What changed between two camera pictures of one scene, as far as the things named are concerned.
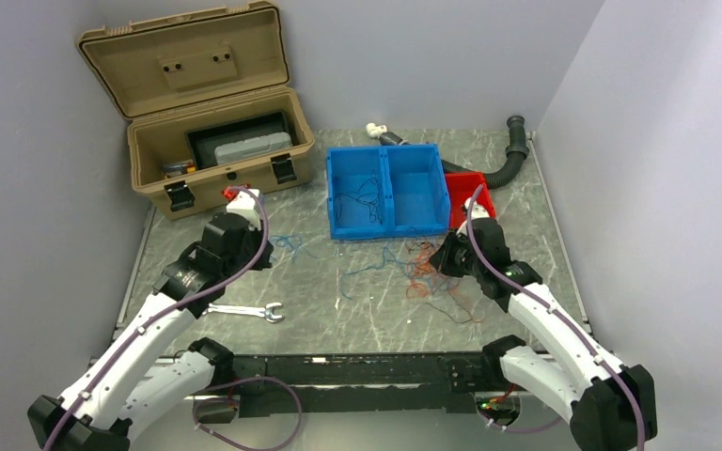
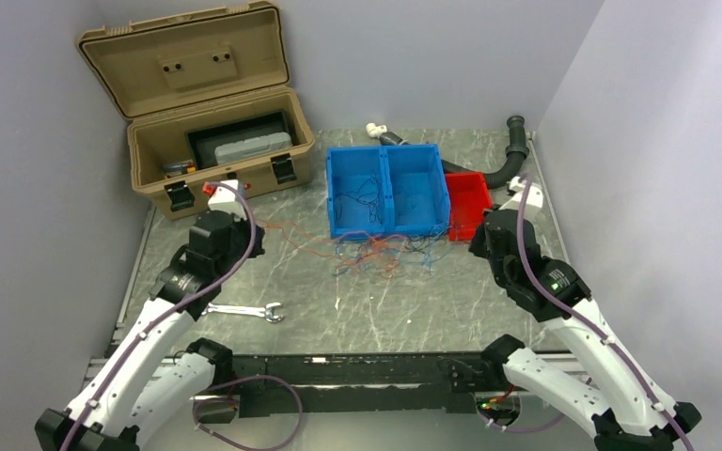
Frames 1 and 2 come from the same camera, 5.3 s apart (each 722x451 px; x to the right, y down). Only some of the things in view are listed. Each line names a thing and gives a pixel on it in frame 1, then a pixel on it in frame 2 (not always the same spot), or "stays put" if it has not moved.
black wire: (368, 194) stays put
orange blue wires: (445, 293) -> (379, 255)
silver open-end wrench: (266, 312) stays put
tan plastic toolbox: (208, 101) stays put
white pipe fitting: (375, 131) stays put
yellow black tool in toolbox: (178, 167) stays put
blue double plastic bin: (387, 191) stays put
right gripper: (442, 260) -> (476, 246)
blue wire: (290, 241) -> (415, 202)
